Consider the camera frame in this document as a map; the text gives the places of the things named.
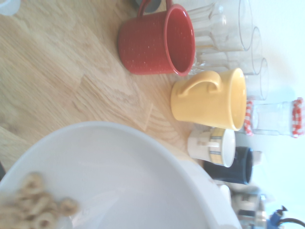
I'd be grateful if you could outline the red speckled mug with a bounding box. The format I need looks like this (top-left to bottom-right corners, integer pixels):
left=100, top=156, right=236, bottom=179
left=117, top=0, right=196, bottom=77

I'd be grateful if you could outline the navy blue mug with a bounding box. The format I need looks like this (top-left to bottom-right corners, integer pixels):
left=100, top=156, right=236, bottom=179
left=203, top=146, right=254, bottom=185

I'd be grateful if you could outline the glass jar red checked lid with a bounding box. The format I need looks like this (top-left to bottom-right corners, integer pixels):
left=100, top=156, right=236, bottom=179
left=252, top=97, right=305, bottom=139
left=243, top=100, right=255, bottom=137

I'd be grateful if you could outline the blue plastic gadget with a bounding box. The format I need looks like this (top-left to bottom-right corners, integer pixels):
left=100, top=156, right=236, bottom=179
left=267, top=205, right=289, bottom=228

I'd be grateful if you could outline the cereal rings heap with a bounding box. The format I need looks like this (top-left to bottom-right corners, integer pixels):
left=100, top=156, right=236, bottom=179
left=0, top=172, right=80, bottom=229

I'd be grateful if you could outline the ribbed clear glass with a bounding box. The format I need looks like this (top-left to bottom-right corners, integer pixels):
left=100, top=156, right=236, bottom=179
left=187, top=2, right=228, bottom=51
left=192, top=51, right=230, bottom=75

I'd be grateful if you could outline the yellow ceramic mug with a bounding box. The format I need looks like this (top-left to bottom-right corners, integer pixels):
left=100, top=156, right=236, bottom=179
left=170, top=67, right=247, bottom=132

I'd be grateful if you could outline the white cup with striped band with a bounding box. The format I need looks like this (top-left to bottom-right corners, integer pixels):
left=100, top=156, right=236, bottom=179
left=187, top=127, right=237, bottom=168

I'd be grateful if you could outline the plain white bowl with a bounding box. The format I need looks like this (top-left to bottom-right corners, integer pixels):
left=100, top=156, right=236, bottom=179
left=0, top=121, right=242, bottom=229

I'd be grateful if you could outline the smooth clear glass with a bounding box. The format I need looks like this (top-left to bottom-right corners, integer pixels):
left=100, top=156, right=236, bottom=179
left=237, top=0, right=254, bottom=52
left=245, top=57, right=270, bottom=101
left=244, top=26, right=263, bottom=76

